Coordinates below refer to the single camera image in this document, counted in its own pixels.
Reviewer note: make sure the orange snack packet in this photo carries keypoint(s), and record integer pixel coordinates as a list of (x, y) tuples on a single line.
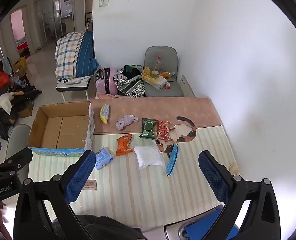
[(124, 145)]

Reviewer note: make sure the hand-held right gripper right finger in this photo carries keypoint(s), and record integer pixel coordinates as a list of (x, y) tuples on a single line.
[(213, 177)]

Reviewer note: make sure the cardboard box with yellow item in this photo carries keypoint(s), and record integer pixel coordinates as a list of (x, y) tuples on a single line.
[(20, 66)]

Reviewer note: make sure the white plush goose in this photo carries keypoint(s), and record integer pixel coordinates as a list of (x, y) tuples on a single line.
[(2, 102)]

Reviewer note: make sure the beige flat panel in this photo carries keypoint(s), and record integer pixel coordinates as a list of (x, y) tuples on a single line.
[(186, 87)]

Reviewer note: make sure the blue bag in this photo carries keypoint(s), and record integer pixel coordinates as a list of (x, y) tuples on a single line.
[(208, 226)]

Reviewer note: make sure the small red box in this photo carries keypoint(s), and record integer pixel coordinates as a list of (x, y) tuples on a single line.
[(168, 86)]

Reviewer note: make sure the yellow and silver packet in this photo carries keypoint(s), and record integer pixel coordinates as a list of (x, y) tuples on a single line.
[(104, 112)]

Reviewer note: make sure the black folded stands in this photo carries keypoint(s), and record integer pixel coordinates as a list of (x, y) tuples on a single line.
[(25, 92)]

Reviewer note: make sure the white patterned cloth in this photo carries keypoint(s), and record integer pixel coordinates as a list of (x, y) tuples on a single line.
[(70, 80)]

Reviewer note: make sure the tape roll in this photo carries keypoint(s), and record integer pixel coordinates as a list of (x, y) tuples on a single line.
[(155, 74)]

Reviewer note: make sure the light grey chair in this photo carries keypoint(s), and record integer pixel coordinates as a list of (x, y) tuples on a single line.
[(16, 137)]

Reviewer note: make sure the white soft packet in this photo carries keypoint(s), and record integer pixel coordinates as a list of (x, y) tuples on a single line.
[(149, 156)]

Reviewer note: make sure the small brown cardboard box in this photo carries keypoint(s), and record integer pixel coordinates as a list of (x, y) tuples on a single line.
[(26, 110)]

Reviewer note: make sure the glass sliding door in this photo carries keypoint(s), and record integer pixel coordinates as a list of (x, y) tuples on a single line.
[(54, 17)]

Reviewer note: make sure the red snack packet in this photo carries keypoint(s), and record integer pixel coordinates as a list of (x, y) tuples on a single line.
[(163, 130)]

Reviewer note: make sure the pale purple cloth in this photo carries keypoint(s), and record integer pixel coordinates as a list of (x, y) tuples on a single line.
[(125, 122)]

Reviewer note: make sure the yellow plastic bag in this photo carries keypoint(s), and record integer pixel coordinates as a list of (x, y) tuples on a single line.
[(146, 75)]

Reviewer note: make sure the grey padded chair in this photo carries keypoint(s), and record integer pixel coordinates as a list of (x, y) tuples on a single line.
[(160, 55)]

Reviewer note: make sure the long blue packet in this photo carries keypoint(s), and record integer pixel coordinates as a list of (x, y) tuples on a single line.
[(172, 161)]

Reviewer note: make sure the clear plastic bottle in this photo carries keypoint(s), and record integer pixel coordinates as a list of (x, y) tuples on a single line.
[(158, 63)]

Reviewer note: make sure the pink suitcase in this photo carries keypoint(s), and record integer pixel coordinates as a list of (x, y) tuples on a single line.
[(105, 81)]

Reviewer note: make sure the pink plastic pack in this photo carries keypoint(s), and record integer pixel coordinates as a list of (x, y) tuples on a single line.
[(106, 96)]

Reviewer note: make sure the white tissue pack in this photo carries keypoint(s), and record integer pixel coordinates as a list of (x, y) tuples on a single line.
[(159, 83)]

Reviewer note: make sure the orange wrapped item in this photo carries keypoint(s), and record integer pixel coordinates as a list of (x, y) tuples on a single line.
[(166, 74)]

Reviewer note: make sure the white wall switch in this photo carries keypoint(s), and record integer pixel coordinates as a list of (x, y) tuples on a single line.
[(103, 2)]

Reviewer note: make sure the light blue cloth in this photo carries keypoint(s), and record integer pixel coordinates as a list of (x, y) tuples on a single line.
[(7, 65)]

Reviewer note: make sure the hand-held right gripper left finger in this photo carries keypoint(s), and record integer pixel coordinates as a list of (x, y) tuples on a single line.
[(80, 177)]

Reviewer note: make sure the black and white patterned bag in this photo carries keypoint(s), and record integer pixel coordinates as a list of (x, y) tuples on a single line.
[(129, 85)]

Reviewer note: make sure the green snack packet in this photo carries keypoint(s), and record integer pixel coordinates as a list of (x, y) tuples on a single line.
[(148, 127)]

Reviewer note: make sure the light blue tissue packet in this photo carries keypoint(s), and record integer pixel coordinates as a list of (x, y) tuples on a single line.
[(103, 158)]

